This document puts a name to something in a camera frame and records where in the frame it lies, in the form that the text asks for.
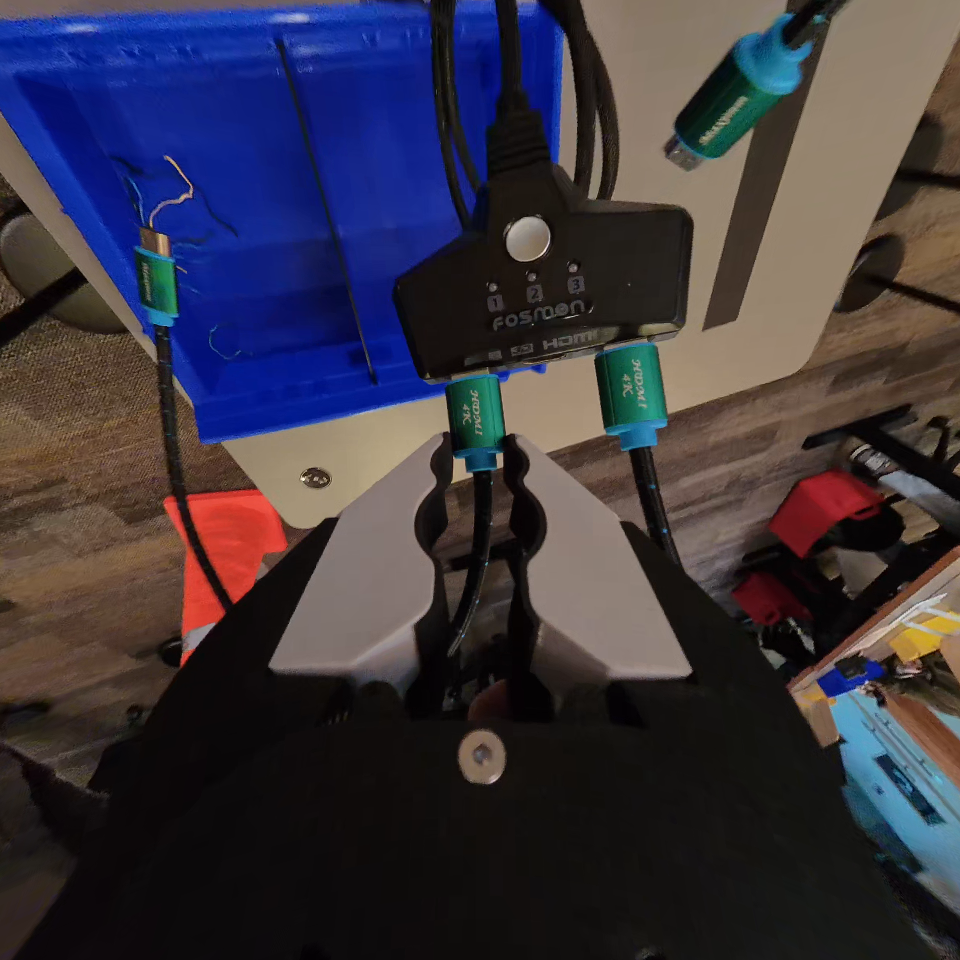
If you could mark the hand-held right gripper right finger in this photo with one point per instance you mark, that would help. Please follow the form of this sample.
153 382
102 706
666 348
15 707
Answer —
600 593

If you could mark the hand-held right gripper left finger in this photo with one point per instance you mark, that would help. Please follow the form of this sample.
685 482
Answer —
360 593

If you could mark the black hdmi switch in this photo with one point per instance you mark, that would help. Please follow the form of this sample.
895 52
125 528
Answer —
600 255

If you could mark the orange traffic cone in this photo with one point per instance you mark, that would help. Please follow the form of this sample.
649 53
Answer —
225 555

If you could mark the red plastic object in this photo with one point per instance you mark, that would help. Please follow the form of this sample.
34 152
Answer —
825 510

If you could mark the light blue box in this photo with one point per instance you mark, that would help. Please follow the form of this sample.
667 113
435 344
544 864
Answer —
900 795

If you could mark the blue plastic bin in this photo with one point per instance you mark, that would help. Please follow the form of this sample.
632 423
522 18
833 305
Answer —
300 195

